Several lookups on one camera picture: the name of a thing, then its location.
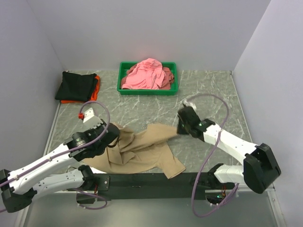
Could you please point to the pink t shirt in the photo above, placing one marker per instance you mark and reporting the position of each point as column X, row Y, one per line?
column 147, row 74

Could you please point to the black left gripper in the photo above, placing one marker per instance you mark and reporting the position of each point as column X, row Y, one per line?
column 93, row 130

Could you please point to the orange folded t shirt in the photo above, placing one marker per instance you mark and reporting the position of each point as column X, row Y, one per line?
column 93, row 94

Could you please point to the beige t shirt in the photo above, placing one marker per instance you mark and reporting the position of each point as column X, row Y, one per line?
column 139, row 152

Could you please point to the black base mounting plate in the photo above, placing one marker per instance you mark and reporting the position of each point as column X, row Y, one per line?
column 140, row 186

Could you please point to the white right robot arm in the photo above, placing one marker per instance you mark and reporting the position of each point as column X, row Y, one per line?
column 258, row 167

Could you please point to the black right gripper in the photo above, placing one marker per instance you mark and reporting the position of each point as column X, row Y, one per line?
column 179, row 129

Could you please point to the black folded t shirt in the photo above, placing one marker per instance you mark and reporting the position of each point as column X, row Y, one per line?
column 74, row 86

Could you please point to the green plastic bin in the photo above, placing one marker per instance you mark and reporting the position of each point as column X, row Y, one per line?
column 126, row 65

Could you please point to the dusty rose t shirt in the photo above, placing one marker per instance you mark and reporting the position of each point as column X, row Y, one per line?
column 169, row 76

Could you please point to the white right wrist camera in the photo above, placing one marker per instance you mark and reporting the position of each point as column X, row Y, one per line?
column 189, row 104

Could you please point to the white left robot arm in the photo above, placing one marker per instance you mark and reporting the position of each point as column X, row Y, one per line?
column 20, row 187

